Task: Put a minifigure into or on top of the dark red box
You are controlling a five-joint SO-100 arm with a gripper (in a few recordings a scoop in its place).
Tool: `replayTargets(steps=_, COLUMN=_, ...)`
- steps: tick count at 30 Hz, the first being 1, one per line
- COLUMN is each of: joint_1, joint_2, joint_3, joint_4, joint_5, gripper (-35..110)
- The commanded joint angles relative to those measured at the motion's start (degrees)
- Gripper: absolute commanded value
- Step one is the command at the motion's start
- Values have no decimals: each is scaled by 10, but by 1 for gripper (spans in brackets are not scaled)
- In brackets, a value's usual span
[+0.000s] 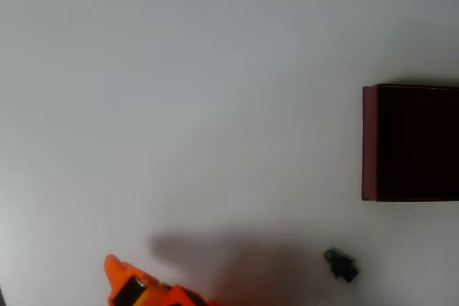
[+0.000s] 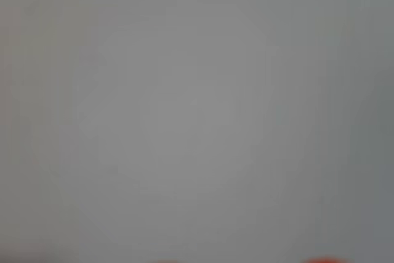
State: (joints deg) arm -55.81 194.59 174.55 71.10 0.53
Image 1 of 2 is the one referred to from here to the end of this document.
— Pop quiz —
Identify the dark red open box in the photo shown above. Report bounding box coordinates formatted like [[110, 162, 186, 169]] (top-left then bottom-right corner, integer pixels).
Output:
[[361, 83, 459, 203]]

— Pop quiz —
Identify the small black object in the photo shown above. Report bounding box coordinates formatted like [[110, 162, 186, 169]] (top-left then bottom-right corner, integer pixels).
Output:
[[323, 247, 360, 283]]

